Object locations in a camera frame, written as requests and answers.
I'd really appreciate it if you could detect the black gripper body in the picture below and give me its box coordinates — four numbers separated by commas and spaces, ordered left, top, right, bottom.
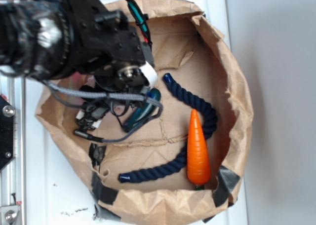
75, 10, 158, 126

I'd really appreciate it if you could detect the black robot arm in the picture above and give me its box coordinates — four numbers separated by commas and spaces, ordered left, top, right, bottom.
0, 0, 158, 122

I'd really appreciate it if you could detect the dark green toy cucumber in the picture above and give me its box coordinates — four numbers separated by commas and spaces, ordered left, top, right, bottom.
122, 88, 161, 133

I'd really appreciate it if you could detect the black mounting plate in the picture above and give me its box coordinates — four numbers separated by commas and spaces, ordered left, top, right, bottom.
0, 94, 16, 172

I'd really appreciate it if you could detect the brown paper bag tray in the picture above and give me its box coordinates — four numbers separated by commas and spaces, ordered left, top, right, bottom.
36, 0, 254, 225

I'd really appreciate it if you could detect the white plastic board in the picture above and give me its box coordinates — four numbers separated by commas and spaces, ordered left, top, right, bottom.
24, 0, 249, 225

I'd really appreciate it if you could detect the orange toy carrot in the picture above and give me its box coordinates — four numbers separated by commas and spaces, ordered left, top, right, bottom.
187, 109, 211, 187

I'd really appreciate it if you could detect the black wire bundle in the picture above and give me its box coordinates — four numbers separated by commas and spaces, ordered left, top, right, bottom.
102, 0, 154, 48

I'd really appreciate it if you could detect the grey braided cable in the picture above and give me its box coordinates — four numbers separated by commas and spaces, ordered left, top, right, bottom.
41, 79, 164, 144

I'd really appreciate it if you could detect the aluminium frame rail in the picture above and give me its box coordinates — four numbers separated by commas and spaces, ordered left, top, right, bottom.
0, 75, 26, 225

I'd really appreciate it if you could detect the navy blue rope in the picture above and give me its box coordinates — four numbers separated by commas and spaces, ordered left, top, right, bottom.
118, 73, 219, 184

